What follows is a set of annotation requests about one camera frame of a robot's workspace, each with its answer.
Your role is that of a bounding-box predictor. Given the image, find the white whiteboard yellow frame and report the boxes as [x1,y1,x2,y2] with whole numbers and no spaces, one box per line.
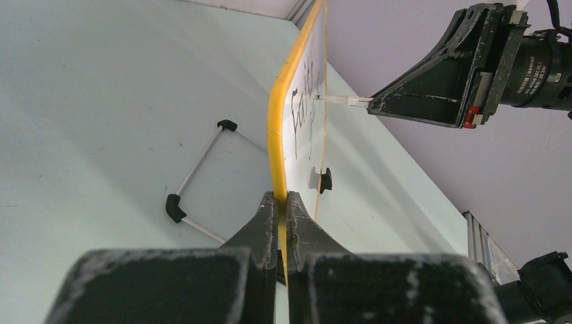
[266,0,330,287]

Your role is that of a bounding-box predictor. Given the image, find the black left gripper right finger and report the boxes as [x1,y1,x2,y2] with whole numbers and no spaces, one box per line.
[285,192,506,323]

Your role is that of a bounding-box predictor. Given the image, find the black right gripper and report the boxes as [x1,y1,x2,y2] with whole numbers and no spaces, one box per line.
[367,3,571,128]

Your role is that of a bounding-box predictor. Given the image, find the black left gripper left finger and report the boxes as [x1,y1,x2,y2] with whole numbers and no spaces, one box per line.
[46,192,278,323]

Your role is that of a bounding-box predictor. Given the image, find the black whiteboard stand foot left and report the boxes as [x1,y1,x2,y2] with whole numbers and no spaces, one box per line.
[308,167,333,194]

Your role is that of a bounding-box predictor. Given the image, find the black whiteboard marker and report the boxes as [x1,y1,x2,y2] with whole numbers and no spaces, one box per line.
[315,94,373,108]

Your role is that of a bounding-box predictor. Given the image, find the whiteboard wire stand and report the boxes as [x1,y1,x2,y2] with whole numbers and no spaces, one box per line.
[165,119,272,246]

